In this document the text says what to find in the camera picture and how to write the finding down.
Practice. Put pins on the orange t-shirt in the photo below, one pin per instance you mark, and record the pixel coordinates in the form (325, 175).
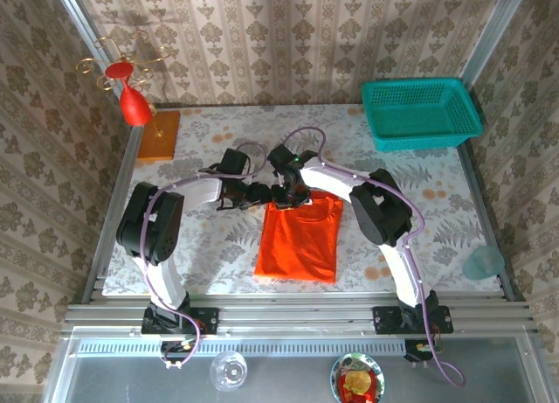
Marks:
(301, 241)

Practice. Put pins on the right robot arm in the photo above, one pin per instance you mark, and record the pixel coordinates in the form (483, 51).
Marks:
(332, 180)

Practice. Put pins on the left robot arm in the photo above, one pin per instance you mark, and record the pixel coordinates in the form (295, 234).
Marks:
(196, 193)

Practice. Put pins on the floral table mat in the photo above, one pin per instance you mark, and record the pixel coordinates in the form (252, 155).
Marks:
(218, 254)

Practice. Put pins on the orange wooden base board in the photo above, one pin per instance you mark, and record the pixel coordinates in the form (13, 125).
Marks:
(159, 145)

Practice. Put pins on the red goblet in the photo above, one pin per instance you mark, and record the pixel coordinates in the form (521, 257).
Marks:
(131, 108)

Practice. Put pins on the teal plastic basket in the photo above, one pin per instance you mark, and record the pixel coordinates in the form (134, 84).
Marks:
(419, 110)

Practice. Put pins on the clear drinking glass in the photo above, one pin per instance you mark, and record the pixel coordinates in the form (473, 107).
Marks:
(228, 371)

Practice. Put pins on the patterned bowl with food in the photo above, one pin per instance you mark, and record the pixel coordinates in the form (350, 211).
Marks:
(357, 379)

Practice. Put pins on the translucent teal cup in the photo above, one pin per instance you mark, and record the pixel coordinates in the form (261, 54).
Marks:
(484, 263)

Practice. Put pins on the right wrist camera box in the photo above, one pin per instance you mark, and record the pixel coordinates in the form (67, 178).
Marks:
(283, 154)

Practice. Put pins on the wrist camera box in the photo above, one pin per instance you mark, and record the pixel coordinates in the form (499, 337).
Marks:
(233, 162)
(283, 154)

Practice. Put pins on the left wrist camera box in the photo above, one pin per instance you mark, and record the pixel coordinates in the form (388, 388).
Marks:
(233, 162)

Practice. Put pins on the aluminium rail beam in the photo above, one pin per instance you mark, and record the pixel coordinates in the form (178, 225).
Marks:
(297, 317)

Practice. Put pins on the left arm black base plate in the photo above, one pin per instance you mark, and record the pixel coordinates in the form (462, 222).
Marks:
(205, 320)

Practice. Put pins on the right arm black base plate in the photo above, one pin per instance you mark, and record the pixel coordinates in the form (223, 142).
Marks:
(384, 320)

